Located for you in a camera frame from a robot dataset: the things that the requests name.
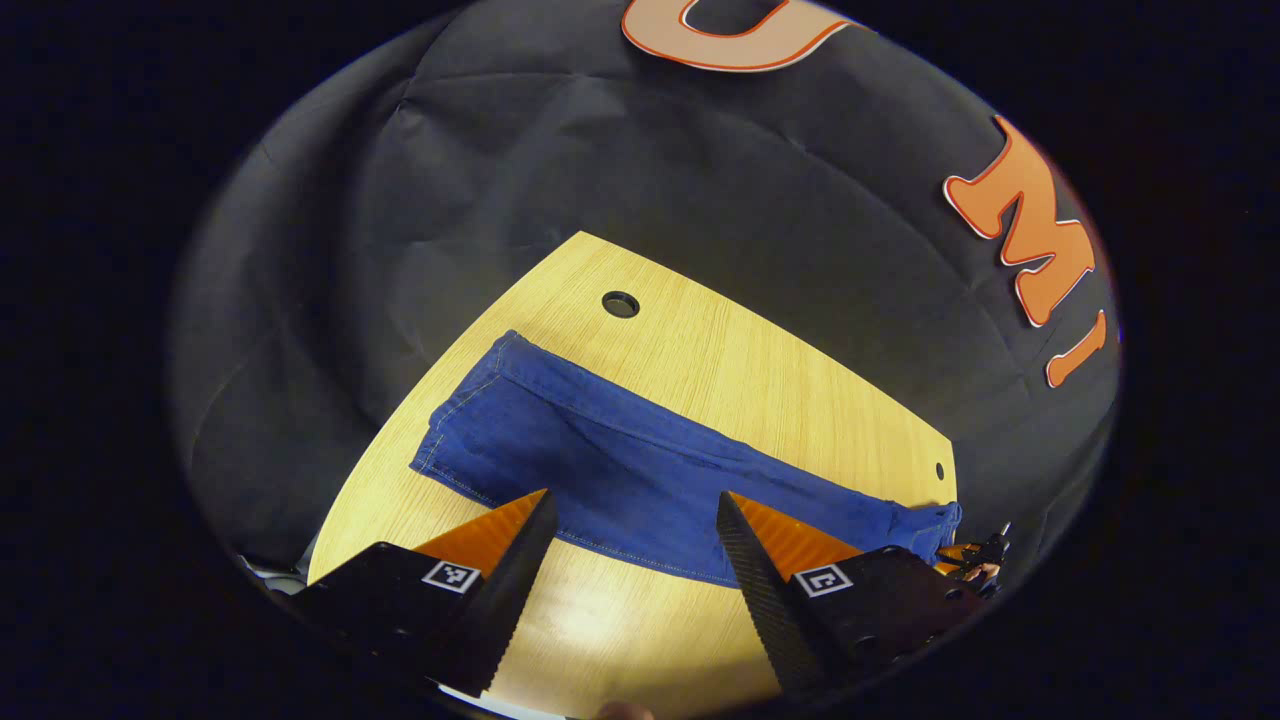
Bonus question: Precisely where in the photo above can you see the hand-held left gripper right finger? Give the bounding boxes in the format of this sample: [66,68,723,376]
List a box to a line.
[715,490,989,700]

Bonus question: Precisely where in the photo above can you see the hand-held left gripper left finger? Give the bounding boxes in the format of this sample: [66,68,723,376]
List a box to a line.
[288,488,560,700]

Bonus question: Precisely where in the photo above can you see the blue jeans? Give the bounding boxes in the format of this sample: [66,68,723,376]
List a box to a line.
[409,329,965,590]

